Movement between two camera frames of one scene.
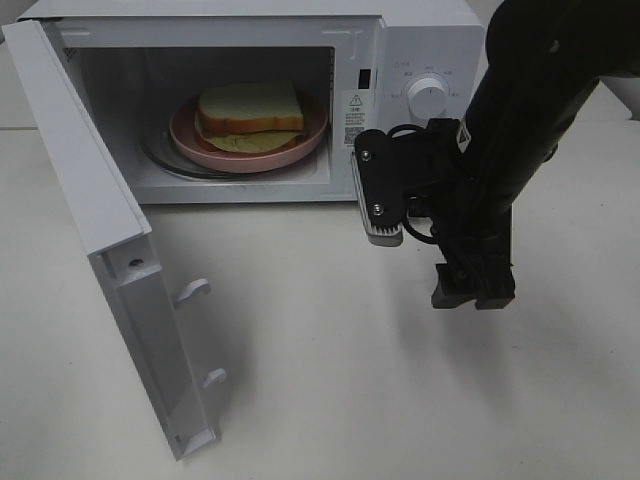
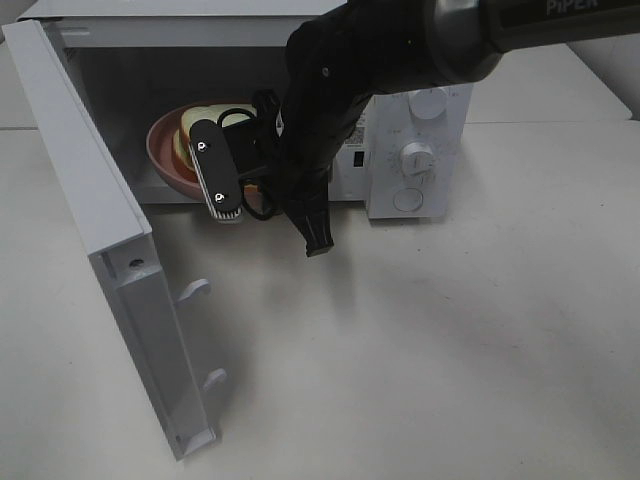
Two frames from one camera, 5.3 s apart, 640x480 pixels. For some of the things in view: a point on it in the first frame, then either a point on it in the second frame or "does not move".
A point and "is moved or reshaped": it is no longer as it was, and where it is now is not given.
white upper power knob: x=427 y=98 does not move
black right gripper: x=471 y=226 to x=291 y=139
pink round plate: x=185 y=135 is moved or reshaped
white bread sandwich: x=249 y=117 is moved or reshaped
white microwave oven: x=260 y=101 does not move
